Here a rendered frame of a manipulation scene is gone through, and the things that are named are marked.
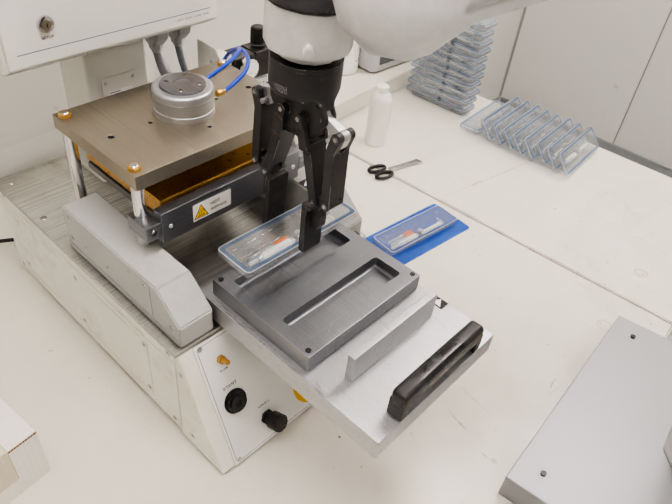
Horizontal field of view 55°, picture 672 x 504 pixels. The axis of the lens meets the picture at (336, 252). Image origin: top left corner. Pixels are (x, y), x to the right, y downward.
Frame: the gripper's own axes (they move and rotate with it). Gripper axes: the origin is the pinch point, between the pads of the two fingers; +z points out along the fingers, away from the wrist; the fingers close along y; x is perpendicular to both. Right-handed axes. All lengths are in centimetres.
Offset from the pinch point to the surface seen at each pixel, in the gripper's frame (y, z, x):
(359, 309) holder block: 12.2, 6.9, 0.0
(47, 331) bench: -30.5, 32.4, -20.6
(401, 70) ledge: -51, 27, 91
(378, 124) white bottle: -34, 26, 62
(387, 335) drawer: 17.6, 5.6, -1.6
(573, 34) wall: -64, 56, 239
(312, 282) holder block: 5.3, 7.1, -1.0
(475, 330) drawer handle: 24.0, 5.2, 6.3
